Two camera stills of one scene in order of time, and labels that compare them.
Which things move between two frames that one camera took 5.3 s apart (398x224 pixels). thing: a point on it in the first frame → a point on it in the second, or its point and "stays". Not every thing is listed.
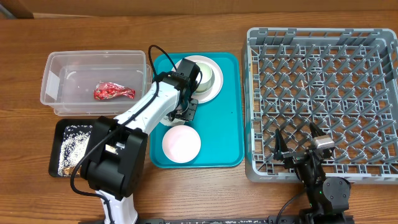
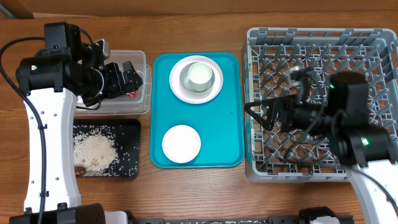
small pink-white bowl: [181, 144] stays
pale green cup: [207, 76] stays
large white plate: [211, 94] stays
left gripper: [190, 114] → [117, 84]
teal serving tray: [219, 122] stays
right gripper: [298, 156] → [280, 114]
